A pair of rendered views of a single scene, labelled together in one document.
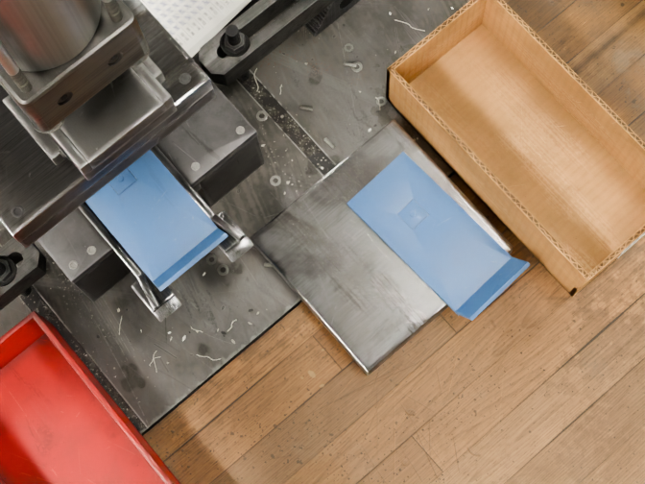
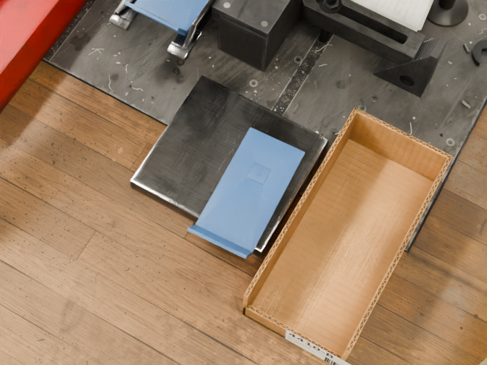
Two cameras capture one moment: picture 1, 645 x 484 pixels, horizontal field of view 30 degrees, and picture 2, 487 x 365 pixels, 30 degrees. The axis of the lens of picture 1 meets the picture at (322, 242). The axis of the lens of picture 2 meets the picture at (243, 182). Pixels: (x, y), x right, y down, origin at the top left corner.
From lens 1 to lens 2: 0.45 m
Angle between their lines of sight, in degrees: 20
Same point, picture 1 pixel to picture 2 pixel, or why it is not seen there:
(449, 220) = (264, 199)
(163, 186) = not seen: outside the picture
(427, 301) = (197, 204)
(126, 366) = (87, 35)
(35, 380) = not seen: outside the picture
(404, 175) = (287, 158)
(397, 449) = (82, 224)
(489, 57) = (409, 195)
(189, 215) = (188, 11)
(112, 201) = not seen: outside the picture
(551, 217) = (298, 277)
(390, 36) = (395, 123)
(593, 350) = (205, 342)
